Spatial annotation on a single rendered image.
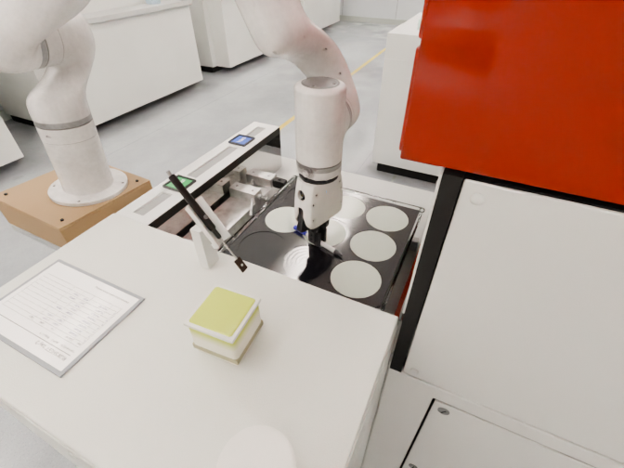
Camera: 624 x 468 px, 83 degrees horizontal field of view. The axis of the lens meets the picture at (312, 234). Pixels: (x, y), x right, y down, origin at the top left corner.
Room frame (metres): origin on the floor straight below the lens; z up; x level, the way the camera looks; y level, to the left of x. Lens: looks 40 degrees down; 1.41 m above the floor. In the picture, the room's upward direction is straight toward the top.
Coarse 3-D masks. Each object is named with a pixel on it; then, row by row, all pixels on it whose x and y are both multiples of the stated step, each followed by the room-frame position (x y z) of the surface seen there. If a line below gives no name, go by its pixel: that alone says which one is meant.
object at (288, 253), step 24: (288, 192) 0.78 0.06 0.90; (264, 216) 0.67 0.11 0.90; (360, 216) 0.67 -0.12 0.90; (408, 216) 0.67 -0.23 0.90; (240, 240) 0.58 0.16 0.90; (264, 240) 0.59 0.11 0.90; (288, 240) 0.58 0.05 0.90; (264, 264) 0.51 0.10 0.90; (288, 264) 0.51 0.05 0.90; (312, 264) 0.51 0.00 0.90; (336, 264) 0.51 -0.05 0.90; (384, 264) 0.51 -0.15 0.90; (384, 288) 0.45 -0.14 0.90
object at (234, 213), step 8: (248, 184) 0.85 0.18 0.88; (264, 192) 0.81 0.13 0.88; (272, 192) 0.83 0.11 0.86; (232, 200) 0.77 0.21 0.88; (240, 200) 0.77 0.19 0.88; (264, 200) 0.79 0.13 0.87; (216, 208) 0.73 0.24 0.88; (224, 208) 0.73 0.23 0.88; (232, 208) 0.73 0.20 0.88; (240, 208) 0.73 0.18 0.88; (248, 208) 0.73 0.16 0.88; (256, 208) 0.76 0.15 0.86; (224, 216) 0.70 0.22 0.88; (232, 216) 0.70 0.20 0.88; (240, 216) 0.70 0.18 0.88; (248, 216) 0.72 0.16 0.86; (224, 224) 0.67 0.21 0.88; (232, 224) 0.67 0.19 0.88; (240, 224) 0.69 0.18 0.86; (232, 232) 0.66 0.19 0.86; (192, 240) 0.61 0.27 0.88; (224, 240) 0.63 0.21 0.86
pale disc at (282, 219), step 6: (276, 210) 0.70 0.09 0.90; (282, 210) 0.70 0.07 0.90; (288, 210) 0.70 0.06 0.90; (270, 216) 0.67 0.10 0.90; (276, 216) 0.67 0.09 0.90; (282, 216) 0.67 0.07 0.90; (288, 216) 0.67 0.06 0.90; (294, 216) 0.67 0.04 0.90; (270, 222) 0.65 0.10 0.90; (276, 222) 0.65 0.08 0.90; (282, 222) 0.65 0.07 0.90; (288, 222) 0.65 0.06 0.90; (294, 222) 0.65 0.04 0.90; (276, 228) 0.63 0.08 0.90; (282, 228) 0.63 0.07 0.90; (288, 228) 0.63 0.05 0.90
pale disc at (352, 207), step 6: (348, 198) 0.75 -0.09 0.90; (354, 198) 0.75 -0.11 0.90; (348, 204) 0.72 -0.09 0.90; (354, 204) 0.72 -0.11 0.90; (360, 204) 0.72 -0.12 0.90; (342, 210) 0.70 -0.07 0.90; (348, 210) 0.70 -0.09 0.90; (354, 210) 0.70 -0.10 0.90; (360, 210) 0.70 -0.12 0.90; (336, 216) 0.67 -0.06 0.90; (342, 216) 0.67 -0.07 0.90; (348, 216) 0.67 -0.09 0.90; (354, 216) 0.67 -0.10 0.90
